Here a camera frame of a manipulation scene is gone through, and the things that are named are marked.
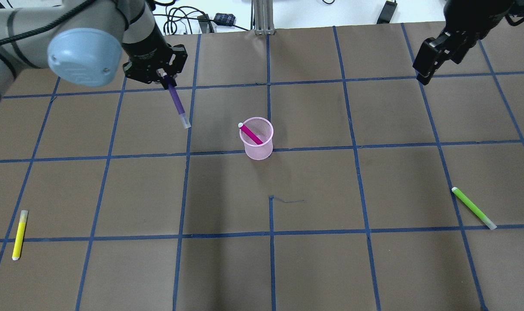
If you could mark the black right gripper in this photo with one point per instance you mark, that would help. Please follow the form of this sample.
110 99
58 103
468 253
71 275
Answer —
459 33

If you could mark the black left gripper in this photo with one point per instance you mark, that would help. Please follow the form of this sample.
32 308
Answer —
146 52

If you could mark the purple pen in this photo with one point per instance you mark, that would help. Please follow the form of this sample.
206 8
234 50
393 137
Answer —
180 109

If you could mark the pink pen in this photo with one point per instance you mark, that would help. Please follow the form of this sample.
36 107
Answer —
244 129

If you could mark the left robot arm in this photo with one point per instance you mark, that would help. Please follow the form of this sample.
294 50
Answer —
85 42

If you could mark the pink mesh cup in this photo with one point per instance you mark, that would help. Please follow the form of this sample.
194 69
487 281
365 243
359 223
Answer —
256 134

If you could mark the black power adapter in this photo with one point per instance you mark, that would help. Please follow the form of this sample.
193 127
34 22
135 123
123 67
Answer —
387 12

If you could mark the green pen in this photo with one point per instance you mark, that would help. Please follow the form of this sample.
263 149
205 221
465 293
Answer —
473 208

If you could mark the yellow pen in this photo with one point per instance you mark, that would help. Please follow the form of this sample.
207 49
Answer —
19 239

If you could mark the aluminium frame post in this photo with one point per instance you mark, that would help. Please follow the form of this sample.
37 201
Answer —
262 17

